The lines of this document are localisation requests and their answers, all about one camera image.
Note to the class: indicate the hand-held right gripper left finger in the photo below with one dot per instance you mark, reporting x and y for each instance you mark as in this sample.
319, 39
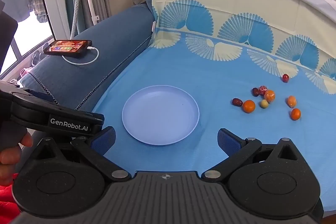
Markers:
103, 140

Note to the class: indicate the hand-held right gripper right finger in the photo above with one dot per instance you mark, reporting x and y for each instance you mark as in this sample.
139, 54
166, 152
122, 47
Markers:
229, 143

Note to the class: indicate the small orange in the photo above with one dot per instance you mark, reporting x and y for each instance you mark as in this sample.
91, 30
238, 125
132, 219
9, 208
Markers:
248, 106
291, 101
295, 114
269, 96

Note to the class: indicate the dried red jujube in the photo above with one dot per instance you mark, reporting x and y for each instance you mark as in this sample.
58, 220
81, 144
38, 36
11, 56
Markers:
255, 91
236, 102

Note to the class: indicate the light blue plate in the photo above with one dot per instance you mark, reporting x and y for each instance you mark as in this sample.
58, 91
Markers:
160, 113

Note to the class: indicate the person's left hand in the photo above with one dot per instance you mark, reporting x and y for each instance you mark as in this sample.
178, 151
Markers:
10, 157

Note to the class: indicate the tan longan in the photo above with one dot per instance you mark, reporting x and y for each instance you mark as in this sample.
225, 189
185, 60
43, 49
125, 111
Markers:
264, 103

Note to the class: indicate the red lychee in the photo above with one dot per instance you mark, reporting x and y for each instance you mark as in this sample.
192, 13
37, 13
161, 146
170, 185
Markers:
262, 89

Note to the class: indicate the black smartphone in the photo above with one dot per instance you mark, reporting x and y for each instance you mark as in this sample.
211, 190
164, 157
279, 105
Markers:
68, 47

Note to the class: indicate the dark cloth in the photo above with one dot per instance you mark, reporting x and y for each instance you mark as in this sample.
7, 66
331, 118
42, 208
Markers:
6, 35

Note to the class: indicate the shiny red jujube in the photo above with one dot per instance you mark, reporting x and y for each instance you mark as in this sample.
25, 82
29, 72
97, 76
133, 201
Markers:
285, 78

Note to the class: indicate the blue fan-print blanket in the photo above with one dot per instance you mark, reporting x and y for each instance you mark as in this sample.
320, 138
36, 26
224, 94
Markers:
183, 69

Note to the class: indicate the red cloth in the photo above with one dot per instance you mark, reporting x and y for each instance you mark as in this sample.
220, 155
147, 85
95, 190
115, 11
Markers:
8, 203

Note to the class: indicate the blue sofa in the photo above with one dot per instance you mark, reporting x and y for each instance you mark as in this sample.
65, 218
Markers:
118, 29

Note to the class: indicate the white blanket tag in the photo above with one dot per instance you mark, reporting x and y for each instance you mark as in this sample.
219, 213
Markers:
153, 27

